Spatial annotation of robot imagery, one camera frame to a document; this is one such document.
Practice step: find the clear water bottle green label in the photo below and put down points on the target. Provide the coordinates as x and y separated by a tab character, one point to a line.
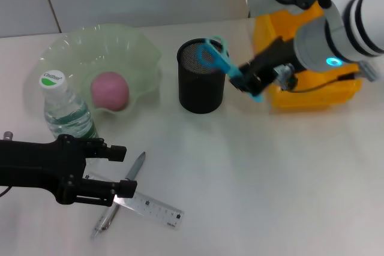
66	112

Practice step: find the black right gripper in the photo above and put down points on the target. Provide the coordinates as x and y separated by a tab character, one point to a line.
276	55

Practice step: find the pale green wavy fruit plate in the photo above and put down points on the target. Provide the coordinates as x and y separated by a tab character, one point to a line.
120	46

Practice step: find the yellow plastic storage bin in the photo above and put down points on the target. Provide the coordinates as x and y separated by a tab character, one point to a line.
315	97

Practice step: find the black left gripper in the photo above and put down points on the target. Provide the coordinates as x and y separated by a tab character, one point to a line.
36	163

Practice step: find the grey pen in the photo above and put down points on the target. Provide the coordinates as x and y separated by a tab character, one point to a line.
135	169

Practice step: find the black mesh pen cup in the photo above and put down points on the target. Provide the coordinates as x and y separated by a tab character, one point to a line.
201	94

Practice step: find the blue safety scissors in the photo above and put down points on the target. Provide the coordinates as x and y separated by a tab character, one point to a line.
223	64

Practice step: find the pink peach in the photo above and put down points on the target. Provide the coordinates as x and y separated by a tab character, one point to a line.
109	91

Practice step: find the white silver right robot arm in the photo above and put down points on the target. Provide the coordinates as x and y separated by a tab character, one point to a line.
354	28

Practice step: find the transparent plastic ruler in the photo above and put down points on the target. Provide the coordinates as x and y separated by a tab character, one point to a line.
156	208

